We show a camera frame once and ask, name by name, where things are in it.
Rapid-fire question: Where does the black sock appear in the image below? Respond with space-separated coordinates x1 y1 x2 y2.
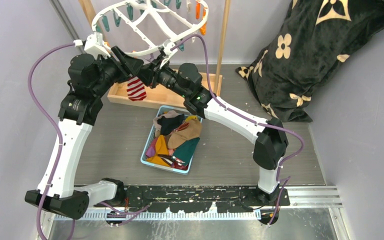
157 114 185 136

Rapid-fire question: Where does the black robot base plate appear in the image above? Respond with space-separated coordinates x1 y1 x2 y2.
94 184 291 227

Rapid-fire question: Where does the mustard yellow sock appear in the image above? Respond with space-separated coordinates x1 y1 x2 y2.
145 135 172 167

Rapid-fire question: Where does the white plastic sock hanger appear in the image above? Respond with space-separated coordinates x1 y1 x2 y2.
90 0 209 58

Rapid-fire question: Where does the wooden hanger stand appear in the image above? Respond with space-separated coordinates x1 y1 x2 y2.
79 0 231 117

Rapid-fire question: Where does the light blue sock basket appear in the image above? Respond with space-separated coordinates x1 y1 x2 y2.
139 105 203 175

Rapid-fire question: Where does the black floral plush blanket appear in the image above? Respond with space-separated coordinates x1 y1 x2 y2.
235 0 384 123

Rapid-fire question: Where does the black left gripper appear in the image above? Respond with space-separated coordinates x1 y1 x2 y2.
92 46 144 98

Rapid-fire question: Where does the dark green sock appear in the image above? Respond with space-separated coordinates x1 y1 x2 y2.
173 137 200 166

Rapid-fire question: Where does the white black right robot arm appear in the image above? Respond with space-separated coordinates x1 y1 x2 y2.
137 63 289 206

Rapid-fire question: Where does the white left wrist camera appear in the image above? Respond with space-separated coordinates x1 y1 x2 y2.
83 31 111 60

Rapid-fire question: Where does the red white striped santa sock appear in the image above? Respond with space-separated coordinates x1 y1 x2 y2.
126 76 147 102

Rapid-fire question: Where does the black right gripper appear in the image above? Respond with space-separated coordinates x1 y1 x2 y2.
135 55 189 100

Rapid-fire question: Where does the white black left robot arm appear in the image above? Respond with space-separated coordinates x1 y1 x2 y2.
24 46 144 220

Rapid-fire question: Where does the tan brown sock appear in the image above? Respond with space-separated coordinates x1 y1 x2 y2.
167 119 202 149

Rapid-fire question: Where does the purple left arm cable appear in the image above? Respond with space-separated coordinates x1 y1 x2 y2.
27 39 84 240

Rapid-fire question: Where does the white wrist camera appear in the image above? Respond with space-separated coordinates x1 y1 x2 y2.
158 40 178 69
83 31 111 60

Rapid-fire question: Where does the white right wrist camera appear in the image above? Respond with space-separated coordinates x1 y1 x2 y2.
158 40 178 69

